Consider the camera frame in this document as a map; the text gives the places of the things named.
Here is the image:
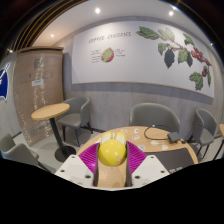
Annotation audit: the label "small black charger block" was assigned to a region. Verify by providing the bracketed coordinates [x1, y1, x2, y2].
[167, 131, 183, 144]

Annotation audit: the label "black cable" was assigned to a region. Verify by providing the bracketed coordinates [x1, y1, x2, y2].
[143, 124, 175, 141]

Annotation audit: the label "coffee cherry wall mural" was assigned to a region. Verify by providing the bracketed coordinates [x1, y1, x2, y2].
[71, 20, 215, 99]

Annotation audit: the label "small round wooden pedestal table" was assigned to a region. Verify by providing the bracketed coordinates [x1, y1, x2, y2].
[30, 102, 77, 164]

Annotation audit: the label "yellow computer mouse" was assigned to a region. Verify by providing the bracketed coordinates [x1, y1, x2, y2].
[97, 131, 128, 168]

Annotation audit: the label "tall wooden wall panel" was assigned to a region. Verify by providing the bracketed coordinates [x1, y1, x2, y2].
[12, 45, 65, 147]

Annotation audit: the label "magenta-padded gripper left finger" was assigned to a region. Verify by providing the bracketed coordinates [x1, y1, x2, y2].
[54, 142, 101, 188]

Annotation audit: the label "dark grey mouse pad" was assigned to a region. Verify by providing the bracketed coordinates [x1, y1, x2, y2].
[145, 147, 196, 175]

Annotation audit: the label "ceiling lights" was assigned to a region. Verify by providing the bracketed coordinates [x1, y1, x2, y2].
[49, 6, 176, 39]

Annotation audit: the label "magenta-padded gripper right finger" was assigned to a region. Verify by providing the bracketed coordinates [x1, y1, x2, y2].
[125, 140, 171, 188]

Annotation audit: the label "grey upholstered chair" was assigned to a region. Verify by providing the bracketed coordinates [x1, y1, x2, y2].
[128, 102, 182, 135]
[186, 107, 220, 161]
[0, 132, 52, 173]
[56, 96, 95, 148]

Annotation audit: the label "blue wall sign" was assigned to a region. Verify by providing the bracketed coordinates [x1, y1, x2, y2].
[0, 62, 11, 102]

